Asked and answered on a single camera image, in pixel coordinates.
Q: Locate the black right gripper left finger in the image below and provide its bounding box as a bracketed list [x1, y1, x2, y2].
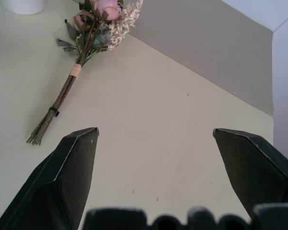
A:
[0, 127, 100, 230]

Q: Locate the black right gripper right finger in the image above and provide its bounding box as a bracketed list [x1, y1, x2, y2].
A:
[213, 128, 288, 219]

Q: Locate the white vase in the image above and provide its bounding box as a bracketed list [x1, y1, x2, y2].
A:
[0, 0, 46, 15]

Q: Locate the pink dried flower bouquet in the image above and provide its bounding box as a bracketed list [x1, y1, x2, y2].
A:
[26, 0, 144, 146]

